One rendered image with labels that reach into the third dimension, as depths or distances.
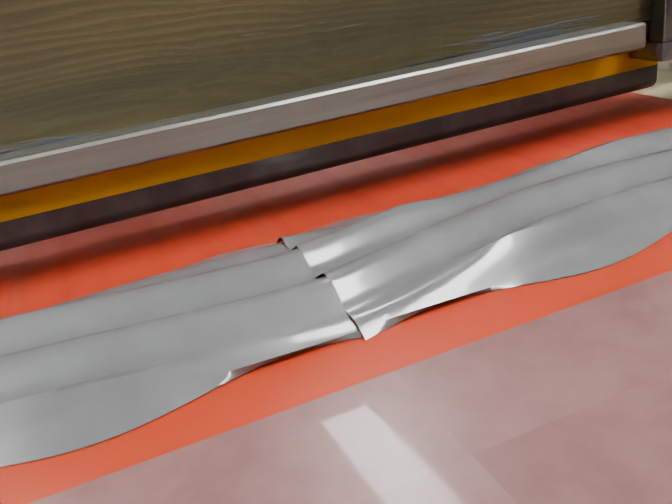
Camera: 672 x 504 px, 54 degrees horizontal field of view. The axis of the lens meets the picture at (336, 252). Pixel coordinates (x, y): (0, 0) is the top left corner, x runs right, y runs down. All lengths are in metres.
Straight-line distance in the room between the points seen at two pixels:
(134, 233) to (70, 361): 0.10
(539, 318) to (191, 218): 0.14
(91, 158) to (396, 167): 0.12
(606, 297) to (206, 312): 0.09
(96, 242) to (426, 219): 0.12
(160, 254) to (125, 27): 0.07
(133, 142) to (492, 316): 0.12
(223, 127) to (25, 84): 0.06
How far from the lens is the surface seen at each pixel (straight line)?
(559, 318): 0.16
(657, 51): 0.32
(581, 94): 0.32
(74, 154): 0.22
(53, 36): 0.23
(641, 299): 0.17
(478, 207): 0.20
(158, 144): 0.22
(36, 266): 0.25
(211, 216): 0.25
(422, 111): 0.28
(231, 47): 0.24
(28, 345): 0.18
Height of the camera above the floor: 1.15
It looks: 32 degrees down
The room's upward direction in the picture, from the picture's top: 5 degrees counter-clockwise
